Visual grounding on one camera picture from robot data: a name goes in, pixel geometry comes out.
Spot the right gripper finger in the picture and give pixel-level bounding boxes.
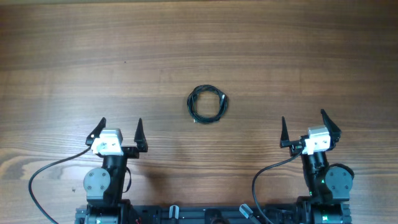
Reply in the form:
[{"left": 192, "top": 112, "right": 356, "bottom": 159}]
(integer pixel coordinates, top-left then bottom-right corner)
[
  {"left": 320, "top": 109, "right": 341, "bottom": 137},
  {"left": 280, "top": 117, "right": 289, "bottom": 142}
]

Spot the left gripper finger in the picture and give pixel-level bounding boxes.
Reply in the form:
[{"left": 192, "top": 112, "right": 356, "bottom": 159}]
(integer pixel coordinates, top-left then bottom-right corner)
[
  {"left": 86, "top": 117, "right": 106, "bottom": 144},
  {"left": 134, "top": 118, "right": 146, "bottom": 144}
]

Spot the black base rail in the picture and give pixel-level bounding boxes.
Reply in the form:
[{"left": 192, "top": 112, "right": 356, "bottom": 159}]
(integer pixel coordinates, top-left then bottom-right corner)
[{"left": 74, "top": 203, "right": 352, "bottom": 224}]

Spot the left camera cable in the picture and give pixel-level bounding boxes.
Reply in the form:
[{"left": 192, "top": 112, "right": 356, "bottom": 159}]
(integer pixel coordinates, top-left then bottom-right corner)
[{"left": 28, "top": 146, "right": 93, "bottom": 224}]

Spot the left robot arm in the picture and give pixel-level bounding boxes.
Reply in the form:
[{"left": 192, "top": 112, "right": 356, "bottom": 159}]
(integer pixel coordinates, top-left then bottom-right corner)
[{"left": 75, "top": 118, "right": 148, "bottom": 224}]

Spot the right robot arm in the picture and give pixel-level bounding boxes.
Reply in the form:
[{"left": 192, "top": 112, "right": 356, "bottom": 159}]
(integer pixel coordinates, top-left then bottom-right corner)
[{"left": 274, "top": 110, "right": 354, "bottom": 224}]

